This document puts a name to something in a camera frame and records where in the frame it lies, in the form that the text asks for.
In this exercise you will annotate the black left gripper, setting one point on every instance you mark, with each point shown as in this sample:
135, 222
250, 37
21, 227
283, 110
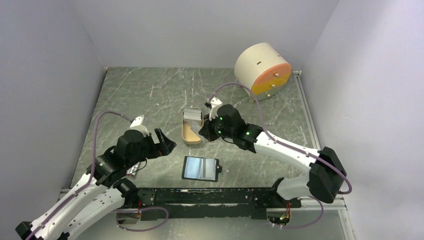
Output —
166, 145

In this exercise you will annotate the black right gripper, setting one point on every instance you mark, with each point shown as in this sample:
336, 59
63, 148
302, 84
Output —
206, 131

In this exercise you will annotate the grey card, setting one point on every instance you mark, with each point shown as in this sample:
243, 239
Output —
196, 125

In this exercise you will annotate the black leather card holder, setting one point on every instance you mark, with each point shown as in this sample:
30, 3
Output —
201, 169

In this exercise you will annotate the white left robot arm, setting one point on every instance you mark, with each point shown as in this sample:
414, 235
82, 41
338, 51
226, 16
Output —
102, 189

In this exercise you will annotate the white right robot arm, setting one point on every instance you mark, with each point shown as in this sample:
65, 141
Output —
323, 173

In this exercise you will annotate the stack of cards in tray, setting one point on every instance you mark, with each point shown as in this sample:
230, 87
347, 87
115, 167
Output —
193, 114

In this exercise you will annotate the rainbow striped card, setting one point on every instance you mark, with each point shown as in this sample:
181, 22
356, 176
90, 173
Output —
135, 168

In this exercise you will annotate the beige oval tray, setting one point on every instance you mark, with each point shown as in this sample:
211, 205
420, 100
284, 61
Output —
188, 136

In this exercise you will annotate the cream round drawer cabinet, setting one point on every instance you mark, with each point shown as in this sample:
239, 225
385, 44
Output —
263, 70

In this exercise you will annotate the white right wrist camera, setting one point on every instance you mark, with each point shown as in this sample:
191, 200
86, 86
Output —
213, 104

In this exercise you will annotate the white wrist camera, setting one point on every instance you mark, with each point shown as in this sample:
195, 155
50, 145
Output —
138, 125
213, 104

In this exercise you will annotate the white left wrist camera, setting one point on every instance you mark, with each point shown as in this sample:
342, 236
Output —
138, 125

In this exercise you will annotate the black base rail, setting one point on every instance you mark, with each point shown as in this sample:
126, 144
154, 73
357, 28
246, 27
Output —
190, 203

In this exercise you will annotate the aluminium side rail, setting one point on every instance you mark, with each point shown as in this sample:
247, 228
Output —
309, 120

